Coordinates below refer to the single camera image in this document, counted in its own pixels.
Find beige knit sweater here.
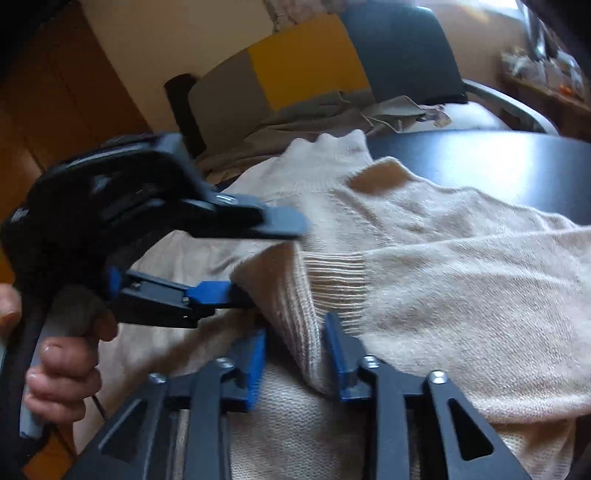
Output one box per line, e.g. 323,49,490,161
74,129,591,480

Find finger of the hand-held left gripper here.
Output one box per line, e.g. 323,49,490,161
175,193,311,241
108,268,259,329

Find person's left hand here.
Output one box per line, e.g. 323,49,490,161
0,282,119,424

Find bright window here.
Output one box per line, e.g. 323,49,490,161
416,0,523,11

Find black bolster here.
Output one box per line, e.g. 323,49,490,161
164,74,208,158

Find grey hanging cloth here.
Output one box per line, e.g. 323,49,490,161
525,8,556,62

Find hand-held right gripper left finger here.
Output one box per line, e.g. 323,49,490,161
62,329,267,480

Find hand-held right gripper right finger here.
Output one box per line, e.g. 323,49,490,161
324,313,532,480

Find wooden wardrobe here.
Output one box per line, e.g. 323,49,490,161
0,0,154,287

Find grey yellow blue sofa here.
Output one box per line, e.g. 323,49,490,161
187,0,561,185

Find grey garment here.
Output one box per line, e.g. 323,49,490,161
198,90,430,181

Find patterned window curtain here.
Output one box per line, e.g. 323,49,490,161
263,0,343,29

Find white printed cushion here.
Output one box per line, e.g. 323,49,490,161
369,102,509,138

